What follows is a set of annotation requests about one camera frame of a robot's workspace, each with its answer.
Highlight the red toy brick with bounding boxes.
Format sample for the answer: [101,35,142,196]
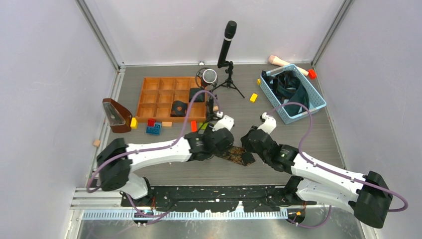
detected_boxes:
[147,119,156,127]

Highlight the yellow block by metronome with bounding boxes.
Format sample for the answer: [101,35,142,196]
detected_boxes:
[130,118,138,129]

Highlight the tan wooden block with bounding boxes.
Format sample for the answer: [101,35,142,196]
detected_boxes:
[162,121,173,127]

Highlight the orange red block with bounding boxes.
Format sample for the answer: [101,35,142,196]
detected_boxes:
[191,121,198,132]

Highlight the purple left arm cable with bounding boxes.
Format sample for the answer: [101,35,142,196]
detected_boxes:
[86,90,224,226]

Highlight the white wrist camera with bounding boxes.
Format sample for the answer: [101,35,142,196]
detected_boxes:
[212,115,234,131]
[257,112,277,134]

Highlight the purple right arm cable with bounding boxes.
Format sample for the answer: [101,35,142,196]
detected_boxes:
[265,101,409,230]

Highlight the light blue plastic basket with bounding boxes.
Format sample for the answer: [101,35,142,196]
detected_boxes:
[258,64,326,114]

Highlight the rolled black tie in tray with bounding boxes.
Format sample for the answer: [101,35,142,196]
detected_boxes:
[170,100,188,117]

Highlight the red block at corner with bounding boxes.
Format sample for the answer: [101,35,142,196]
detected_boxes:
[308,69,317,79]

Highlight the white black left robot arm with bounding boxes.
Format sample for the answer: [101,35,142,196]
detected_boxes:
[97,128,234,206]

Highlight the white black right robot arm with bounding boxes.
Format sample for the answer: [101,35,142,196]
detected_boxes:
[241,126,393,229]

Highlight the dark green patterned tie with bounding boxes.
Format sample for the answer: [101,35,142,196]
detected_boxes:
[287,71,310,109]

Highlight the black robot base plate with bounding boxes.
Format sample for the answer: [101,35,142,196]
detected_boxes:
[133,185,305,213]

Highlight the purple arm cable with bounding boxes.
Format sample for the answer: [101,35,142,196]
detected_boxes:
[86,90,224,226]
[265,101,409,230]

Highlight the rolled dark green tie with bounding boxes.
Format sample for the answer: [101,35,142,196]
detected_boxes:
[189,88,206,103]

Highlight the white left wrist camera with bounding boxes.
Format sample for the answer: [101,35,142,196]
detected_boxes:
[212,115,234,131]

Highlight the yellow toy brick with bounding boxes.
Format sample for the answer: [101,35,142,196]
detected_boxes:
[249,93,258,103]

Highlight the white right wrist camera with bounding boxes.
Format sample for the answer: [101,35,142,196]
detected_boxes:
[257,112,277,134]

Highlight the black handheld microphone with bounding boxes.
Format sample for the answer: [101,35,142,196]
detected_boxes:
[217,20,237,68]

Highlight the black key pattern tie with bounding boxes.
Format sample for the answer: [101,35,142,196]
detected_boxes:
[218,146,256,166]

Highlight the brown wooden metronome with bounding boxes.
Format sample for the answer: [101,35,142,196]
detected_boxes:
[102,98,132,133]

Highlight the blue toy brick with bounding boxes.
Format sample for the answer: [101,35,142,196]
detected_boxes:
[146,124,161,135]

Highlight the navy brown striped tie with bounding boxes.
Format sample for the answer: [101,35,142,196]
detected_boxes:
[261,71,299,103]

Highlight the lime green flat brick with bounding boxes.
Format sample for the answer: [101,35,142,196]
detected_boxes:
[198,122,208,130]

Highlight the small wooden cube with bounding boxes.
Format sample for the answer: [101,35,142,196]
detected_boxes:
[93,139,101,148]

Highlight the orange wooden compartment tray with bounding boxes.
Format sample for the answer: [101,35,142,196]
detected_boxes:
[135,76,197,123]

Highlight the small black tripod stand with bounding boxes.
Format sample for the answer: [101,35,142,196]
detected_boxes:
[204,97,221,124]

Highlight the round silver mesh microphone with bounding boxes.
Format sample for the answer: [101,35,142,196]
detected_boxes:
[195,67,218,89]

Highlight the beige wooden pestle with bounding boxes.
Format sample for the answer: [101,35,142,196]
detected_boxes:
[268,55,309,77]

